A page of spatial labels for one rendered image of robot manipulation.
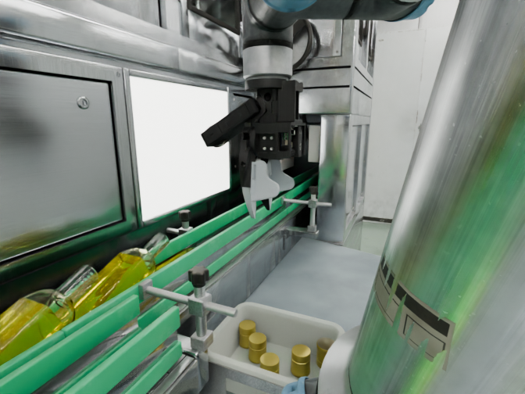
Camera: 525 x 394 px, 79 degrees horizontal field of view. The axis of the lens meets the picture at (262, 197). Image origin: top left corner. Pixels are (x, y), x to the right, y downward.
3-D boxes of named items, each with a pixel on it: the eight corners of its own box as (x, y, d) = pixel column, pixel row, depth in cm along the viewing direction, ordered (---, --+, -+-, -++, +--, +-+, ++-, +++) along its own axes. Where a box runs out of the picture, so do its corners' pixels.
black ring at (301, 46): (260, 76, 122) (260, 15, 117) (314, 73, 114) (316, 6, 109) (255, 74, 118) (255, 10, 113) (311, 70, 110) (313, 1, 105)
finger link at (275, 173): (292, 213, 54) (289, 162, 51) (261, 209, 57) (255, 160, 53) (298, 205, 57) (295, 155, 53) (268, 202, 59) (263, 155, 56)
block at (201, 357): (165, 359, 55) (162, 324, 53) (212, 377, 51) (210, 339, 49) (151, 374, 52) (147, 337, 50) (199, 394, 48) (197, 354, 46)
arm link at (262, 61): (233, 48, 46) (258, 59, 53) (234, 81, 47) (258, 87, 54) (281, 42, 43) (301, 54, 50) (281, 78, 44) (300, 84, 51)
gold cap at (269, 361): (282, 375, 57) (282, 354, 56) (275, 390, 54) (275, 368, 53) (263, 370, 58) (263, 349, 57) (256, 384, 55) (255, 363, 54)
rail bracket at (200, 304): (153, 321, 54) (147, 252, 51) (241, 349, 47) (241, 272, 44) (140, 332, 51) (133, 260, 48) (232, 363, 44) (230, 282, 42)
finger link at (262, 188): (273, 222, 47) (278, 159, 47) (237, 217, 49) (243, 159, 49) (280, 221, 50) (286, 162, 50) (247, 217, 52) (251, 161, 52)
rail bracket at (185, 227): (174, 256, 82) (171, 206, 79) (197, 261, 79) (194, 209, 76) (164, 263, 78) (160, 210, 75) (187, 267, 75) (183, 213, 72)
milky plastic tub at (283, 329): (242, 334, 71) (241, 299, 69) (344, 363, 62) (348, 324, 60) (196, 394, 55) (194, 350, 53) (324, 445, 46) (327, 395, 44)
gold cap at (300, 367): (312, 367, 59) (312, 346, 58) (307, 381, 56) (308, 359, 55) (294, 361, 61) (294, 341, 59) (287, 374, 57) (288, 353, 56)
